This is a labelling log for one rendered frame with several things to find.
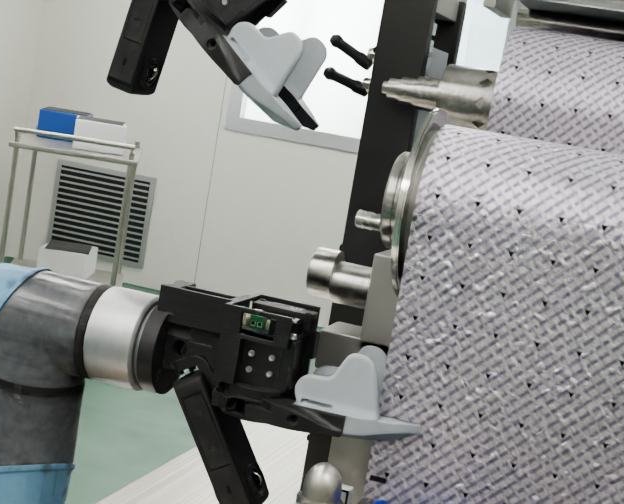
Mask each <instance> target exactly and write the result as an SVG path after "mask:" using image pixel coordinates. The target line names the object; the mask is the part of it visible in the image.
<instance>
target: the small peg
mask: <svg viewBox="0 0 624 504"><path fill-rule="evenodd" d="M380 221H381V214H379V213H378V214H375V213H374V212H367V211H364V210H359V211H358V212H357V214H356V217H355V226H356V227H357V228H362V229H363V228H365V229H367V230H374V231H377V232H380Z"/></svg>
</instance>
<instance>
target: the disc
mask: <svg viewBox="0 0 624 504"><path fill-rule="evenodd" d="M446 124H447V125H450V121H449V117H448V115H447V113H446V111H445V110H444V109H441V108H436V109H434V110H433V111H431V112H430V113H429V114H428V116H427V117H426V118H425V120H424V122H423V123H422V125H421V127H420V129H419V132H418V134H417V136H416V139H415V141H414V144H413V147H412V150H411V153H410V156H409V159H408V163H407V166H406V170H405V173H404V177H403V181H402V185H401V190H400V195H399V199H398V205H397V210H396V216H395V223H394V230H393V239H392V252H391V277H392V285H393V289H394V292H395V294H396V296H397V297H398V296H399V291H400V285H401V280H402V273H403V268H404V240H405V230H406V222H407V215H408V209H409V204H410V199H411V194H412V190H413V186H414V182H415V178H416V174H417V171H418V168H419V164H420V162H421V159H422V156H423V153H424V151H425V149H426V146H427V144H428V142H429V140H430V139H431V137H432V136H433V134H434V133H435V132H437V131H439V130H440V129H441V128H442V127H443V126H444V125H446Z"/></svg>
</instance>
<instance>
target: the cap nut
mask: <svg viewBox="0 0 624 504"><path fill-rule="evenodd" d="M341 492H342V478H341V475H340V472H339V471H338V469H337V468H336V467H335V466H334V465H333V464H331V463H328V462H320V463H317V464H316V465H314V466H313V467H311V469H310V470H309V471H308V472H307V474H306V476H305V479H304V483H303V489H302V490H300V491H299V492H297V497H296V503H300V504H344V503H343V501H342V500H341Z"/></svg>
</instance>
